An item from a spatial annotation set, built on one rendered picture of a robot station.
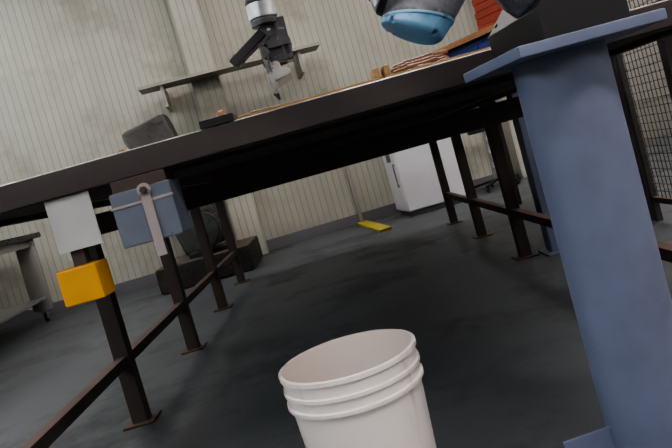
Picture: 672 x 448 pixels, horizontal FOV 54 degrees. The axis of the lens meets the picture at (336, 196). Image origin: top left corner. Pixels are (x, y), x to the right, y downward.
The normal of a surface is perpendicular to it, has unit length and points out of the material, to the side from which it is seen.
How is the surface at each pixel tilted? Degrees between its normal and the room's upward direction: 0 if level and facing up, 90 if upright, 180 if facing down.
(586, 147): 90
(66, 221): 90
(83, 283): 90
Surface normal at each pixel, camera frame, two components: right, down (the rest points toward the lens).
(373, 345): -0.37, 0.10
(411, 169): 0.14, 0.01
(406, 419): 0.58, -0.06
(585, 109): -0.08, 0.07
